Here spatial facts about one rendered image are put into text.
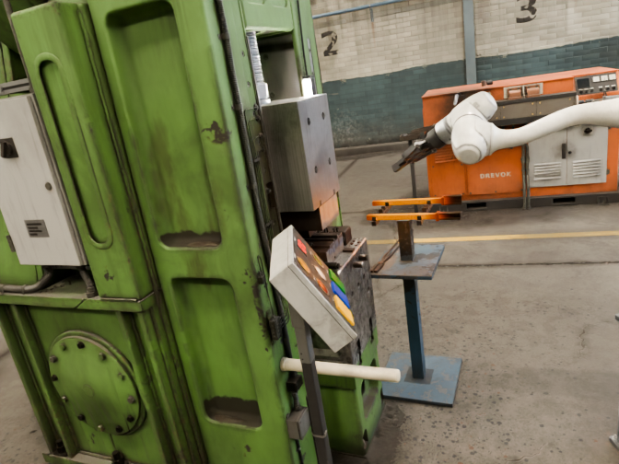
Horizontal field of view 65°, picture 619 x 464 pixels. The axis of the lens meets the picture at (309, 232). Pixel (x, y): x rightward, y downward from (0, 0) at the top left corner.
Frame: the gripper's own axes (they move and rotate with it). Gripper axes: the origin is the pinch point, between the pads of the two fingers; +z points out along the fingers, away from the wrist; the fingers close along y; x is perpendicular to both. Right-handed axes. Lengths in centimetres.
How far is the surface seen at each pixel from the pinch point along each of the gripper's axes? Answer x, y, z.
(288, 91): 50, -21, 26
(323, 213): -9.6, -21.5, 26.3
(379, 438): -96, 29, 79
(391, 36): 509, 512, 232
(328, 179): 3.7, -17.5, 22.5
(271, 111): 21, -48, 12
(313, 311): -56, -63, 2
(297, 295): -51, -67, 2
